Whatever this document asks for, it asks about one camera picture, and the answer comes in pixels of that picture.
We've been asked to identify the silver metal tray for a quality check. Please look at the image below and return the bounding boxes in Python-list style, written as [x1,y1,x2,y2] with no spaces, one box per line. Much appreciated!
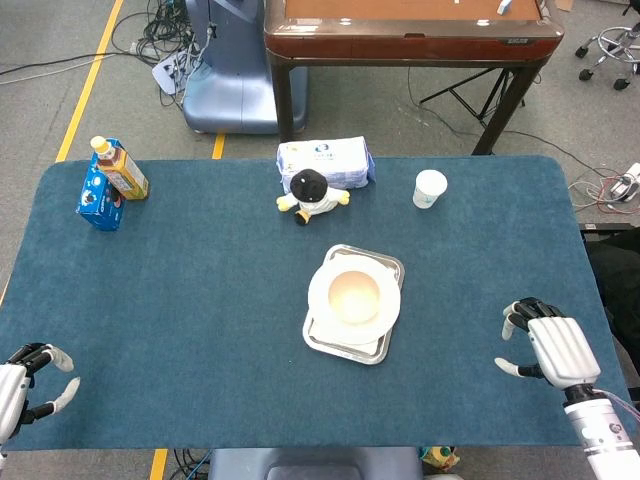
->
[301,243,405,366]

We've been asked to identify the white tissue pack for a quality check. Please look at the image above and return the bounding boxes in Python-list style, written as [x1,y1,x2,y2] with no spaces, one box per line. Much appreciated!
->
[275,135,376,195]

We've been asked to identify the office chair wheel base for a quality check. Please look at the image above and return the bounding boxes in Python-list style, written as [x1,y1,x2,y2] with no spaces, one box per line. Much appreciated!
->
[574,0,640,91]

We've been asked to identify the black cable bundle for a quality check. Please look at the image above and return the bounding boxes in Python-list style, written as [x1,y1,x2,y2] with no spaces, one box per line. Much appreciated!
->
[109,0,201,66]

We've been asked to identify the tea bottle yellow cap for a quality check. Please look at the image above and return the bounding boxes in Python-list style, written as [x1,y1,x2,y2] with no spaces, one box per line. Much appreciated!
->
[89,135,150,202]

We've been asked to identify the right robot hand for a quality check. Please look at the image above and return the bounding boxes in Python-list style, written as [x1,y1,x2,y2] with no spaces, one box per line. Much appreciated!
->
[494,297,602,390]

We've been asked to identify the red white cable tangle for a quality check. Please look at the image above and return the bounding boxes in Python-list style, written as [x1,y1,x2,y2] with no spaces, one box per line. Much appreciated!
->
[567,169,640,216]

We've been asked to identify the blue cookie box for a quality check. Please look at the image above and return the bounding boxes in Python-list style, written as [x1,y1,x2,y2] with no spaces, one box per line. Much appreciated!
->
[75,138,126,232]

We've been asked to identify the white power strip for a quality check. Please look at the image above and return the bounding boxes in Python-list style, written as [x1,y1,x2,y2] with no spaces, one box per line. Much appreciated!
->
[607,162,640,201]
[151,52,194,95]

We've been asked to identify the white round plate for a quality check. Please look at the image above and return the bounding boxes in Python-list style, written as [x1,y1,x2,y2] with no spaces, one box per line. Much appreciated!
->
[307,257,403,347]

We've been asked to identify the white paper cup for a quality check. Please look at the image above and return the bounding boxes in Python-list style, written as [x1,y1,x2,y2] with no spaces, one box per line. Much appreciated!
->
[412,169,449,210]

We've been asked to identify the brown mahjong table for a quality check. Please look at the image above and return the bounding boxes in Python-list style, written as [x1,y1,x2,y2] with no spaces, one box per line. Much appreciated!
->
[263,0,566,156]

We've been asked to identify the blue felt table cover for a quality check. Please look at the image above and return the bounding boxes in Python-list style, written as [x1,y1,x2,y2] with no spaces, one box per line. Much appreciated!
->
[0,154,632,451]

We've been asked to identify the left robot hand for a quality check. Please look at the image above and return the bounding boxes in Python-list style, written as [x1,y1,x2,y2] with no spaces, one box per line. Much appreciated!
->
[0,342,81,449]

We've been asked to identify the plush doll black head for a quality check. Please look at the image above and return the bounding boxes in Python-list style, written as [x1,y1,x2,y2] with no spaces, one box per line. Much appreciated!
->
[275,168,351,227]

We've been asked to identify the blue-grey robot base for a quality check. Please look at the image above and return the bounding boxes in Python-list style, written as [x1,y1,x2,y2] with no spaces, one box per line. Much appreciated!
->
[182,0,309,135]

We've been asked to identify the yellow toy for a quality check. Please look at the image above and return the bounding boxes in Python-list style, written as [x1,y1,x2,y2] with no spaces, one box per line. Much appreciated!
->
[419,445,461,474]

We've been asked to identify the grey robot torso base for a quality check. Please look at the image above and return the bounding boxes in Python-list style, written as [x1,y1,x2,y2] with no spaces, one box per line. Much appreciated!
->
[207,447,424,480]

